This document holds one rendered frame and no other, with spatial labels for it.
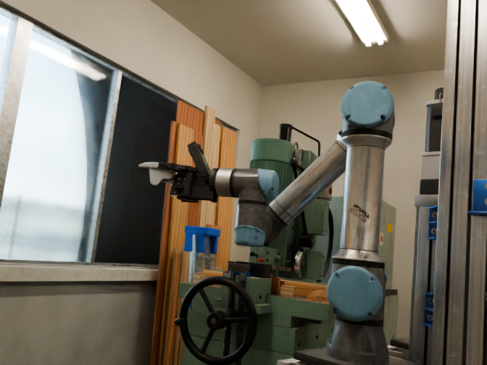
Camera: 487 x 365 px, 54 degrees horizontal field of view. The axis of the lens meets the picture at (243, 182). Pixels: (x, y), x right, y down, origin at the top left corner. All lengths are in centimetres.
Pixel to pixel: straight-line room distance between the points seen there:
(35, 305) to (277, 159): 162
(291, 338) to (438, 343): 60
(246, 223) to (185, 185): 19
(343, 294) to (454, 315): 34
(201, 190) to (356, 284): 45
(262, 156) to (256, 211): 78
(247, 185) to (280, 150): 77
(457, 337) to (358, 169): 48
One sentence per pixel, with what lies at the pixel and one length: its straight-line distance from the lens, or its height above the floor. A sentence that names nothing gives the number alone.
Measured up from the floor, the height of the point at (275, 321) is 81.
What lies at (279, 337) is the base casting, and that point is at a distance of 176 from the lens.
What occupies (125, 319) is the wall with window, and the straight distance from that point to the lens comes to 339.
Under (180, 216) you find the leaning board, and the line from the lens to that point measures 345.
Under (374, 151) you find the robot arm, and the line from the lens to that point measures 111.
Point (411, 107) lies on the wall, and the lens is 432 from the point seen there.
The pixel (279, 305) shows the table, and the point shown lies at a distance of 175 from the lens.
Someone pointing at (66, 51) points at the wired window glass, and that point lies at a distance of 309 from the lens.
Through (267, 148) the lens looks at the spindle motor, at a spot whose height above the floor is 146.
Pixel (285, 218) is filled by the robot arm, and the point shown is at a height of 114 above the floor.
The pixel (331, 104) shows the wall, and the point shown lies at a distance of 453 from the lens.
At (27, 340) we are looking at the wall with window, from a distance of 291.
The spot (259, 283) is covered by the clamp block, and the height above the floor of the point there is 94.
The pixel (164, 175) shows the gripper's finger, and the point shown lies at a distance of 124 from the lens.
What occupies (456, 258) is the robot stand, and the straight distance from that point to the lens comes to 129.
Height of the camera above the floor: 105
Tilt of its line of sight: 8 degrees up
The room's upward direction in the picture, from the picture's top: 6 degrees clockwise
